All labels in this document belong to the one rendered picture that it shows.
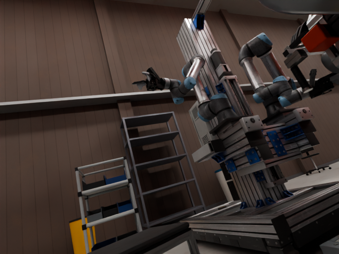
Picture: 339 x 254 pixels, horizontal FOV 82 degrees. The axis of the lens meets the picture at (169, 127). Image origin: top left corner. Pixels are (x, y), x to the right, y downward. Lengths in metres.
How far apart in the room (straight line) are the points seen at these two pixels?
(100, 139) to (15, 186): 1.60
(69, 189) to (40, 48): 3.38
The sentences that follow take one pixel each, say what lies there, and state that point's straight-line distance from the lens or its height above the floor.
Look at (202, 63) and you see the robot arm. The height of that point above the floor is 1.32.
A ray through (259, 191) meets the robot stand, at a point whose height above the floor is 0.33.
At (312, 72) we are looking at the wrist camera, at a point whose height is 0.89.
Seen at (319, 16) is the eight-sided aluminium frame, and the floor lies 0.95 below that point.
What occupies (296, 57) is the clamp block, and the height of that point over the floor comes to 0.92.
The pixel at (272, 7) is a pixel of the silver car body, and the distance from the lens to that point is 0.51.
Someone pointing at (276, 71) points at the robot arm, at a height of 1.09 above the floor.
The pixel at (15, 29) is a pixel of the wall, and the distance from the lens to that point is 6.31.
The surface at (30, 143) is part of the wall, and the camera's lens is 4.58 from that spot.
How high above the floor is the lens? 0.46
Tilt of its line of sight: 19 degrees up
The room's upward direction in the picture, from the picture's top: 18 degrees counter-clockwise
